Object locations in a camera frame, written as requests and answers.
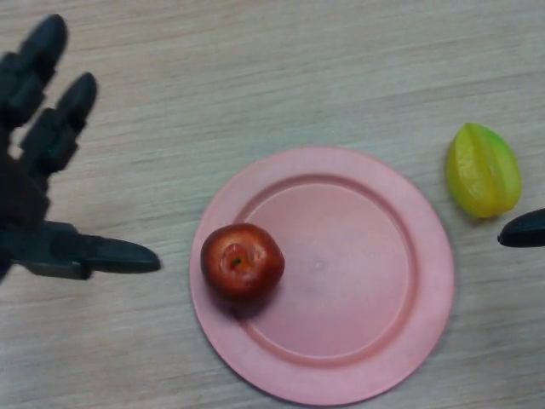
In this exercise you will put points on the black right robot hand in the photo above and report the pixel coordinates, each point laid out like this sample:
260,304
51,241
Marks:
526,232

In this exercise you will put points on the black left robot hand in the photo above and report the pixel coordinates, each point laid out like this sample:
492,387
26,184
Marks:
30,170

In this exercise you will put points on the red apple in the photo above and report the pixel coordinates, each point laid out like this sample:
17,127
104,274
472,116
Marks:
240,260

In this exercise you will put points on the pink round plate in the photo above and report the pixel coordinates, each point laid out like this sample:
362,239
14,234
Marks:
332,277

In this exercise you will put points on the yellow green starfruit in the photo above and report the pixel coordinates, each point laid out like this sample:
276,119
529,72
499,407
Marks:
483,170

